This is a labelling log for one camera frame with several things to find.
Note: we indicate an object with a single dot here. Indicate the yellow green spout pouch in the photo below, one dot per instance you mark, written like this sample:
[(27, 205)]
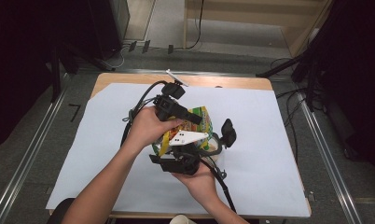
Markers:
[(204, 123)]

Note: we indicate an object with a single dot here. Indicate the metal floor rail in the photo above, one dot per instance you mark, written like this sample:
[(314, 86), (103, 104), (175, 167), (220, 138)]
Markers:
[(328, 155), (30, 155), (132, 72)]

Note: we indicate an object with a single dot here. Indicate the person's right hand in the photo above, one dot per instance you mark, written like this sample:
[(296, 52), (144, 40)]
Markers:
[(201, 185)]

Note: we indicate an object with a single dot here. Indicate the black tape strip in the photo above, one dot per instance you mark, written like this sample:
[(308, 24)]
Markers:
[(132, 46), (145, 46), (170, 48)]

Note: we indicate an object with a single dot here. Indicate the dark curtain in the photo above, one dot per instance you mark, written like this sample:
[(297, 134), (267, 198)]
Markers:
[(356, 77), (17, 62)]

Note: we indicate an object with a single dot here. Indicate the black cabinet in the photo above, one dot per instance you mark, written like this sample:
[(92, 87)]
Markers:
[(108, 25)]

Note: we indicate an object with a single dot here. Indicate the black metal stand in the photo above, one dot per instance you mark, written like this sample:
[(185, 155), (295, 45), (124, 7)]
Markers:
[(285, 63), (55, 74)]

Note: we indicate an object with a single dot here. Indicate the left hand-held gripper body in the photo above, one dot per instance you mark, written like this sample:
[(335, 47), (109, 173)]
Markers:
[(167, 105)]

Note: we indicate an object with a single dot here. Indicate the wooden table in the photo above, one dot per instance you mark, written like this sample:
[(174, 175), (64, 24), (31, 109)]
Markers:
[(120, 79)]

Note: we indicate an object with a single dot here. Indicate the person's left hand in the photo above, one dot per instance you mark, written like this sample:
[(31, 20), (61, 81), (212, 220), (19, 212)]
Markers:
[(145, 130)]

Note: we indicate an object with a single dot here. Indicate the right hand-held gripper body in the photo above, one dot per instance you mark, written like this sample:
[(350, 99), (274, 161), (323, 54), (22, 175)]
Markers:
[(185, 161)]

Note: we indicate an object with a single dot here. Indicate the light wooden frame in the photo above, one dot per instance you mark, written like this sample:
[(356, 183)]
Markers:
[(185, 25)]

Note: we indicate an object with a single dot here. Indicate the white paper sheet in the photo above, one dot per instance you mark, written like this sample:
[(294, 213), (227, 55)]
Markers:
[(263, 174)]

